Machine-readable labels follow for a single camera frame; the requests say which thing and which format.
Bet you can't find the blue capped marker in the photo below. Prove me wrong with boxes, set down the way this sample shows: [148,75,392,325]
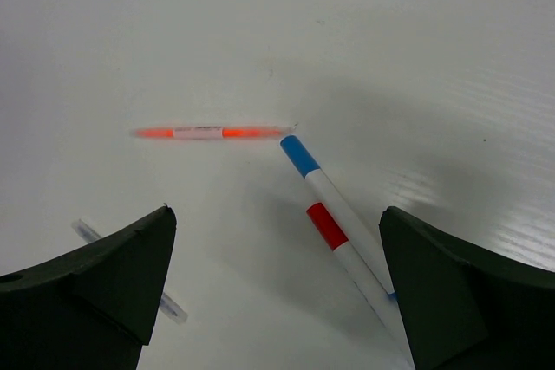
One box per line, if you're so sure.
[280,135,395,295]

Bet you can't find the red capped marker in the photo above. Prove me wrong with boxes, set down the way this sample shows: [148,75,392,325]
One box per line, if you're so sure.
[306,203,415,368]

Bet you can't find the dark blue gel pen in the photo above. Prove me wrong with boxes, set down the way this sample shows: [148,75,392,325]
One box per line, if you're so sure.
[71,219,188,324]

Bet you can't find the orange gel pen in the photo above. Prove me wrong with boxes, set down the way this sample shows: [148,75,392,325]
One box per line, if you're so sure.
[131,126,295,140]

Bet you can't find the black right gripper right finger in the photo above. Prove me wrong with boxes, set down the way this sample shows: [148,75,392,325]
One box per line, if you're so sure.
[379,206,554,369]

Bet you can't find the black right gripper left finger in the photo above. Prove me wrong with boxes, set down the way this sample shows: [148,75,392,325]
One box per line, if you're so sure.
[1,205,177,369]

